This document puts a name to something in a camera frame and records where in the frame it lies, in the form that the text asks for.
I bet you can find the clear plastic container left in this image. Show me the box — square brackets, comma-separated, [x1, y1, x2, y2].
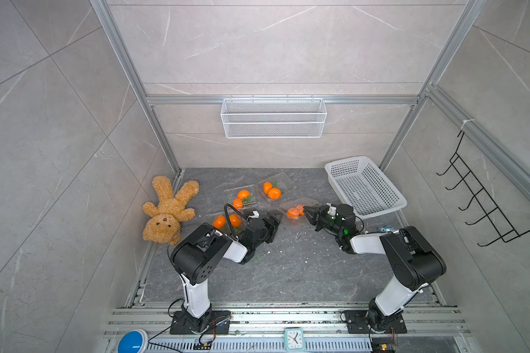
[224, 185, 258, 210]

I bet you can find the brown teddy bear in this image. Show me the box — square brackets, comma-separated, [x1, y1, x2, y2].
[142, 176, 200, 246]

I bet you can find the orange six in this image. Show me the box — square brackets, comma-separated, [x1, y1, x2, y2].
[233, 198, 244, 209]

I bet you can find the orange three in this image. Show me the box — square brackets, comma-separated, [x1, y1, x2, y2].
[267, 188, 282, 200]

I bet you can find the black wall hook rack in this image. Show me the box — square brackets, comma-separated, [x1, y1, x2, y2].
[436, 132, 530, 248]

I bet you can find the orange eight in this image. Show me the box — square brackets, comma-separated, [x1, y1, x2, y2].
[229, 214, 241, 228]

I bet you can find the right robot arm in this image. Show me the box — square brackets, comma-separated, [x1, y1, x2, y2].
[302, 204, 447, 333]

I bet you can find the clear plastic container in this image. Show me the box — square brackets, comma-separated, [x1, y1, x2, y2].
[256, 172, 295, 203]
[224, 185, 258, 210]
[279, 197, 321, 221]

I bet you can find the white wire wall basket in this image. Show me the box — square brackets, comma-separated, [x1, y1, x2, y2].
[220, 98, 327, 139]

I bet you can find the white perforated plastic basket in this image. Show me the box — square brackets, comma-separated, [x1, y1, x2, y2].
[325, 156, 407, 219]

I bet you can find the teal front alarm clock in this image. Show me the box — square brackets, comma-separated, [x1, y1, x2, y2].
[284, 327, 306, 352]

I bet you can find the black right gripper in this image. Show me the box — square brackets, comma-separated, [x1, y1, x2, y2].
[304, 206, 345, 238]

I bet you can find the orange five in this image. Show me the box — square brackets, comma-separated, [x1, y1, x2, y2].
[237, 190, 251, 199]

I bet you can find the blue round button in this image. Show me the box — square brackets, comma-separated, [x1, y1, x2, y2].
[116, 329, 149, 353]

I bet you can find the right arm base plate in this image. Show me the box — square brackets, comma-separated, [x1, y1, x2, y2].
[342, 310, 407, 334]

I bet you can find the orange four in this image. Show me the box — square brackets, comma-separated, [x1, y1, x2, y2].
[263, 182, 272, 195]

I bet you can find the clear plastic container front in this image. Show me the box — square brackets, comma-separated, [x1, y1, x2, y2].
[279, 197, 321, 221]

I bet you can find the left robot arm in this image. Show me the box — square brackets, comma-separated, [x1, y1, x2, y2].
[169, 211, 282, 322]

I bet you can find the orange seven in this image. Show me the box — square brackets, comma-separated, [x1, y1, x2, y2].
[213, 216, 227, 229]

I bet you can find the orange two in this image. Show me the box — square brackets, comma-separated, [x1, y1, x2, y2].
[286, 207, 300, 220]

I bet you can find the clear plastic container back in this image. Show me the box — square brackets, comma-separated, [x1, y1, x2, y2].
[256, 172, 295, 203]

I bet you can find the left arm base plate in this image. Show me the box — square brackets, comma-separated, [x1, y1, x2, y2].
[169, 310, 231, 335]

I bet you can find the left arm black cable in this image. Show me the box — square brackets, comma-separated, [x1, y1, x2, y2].
[222, 203, 253, 239]

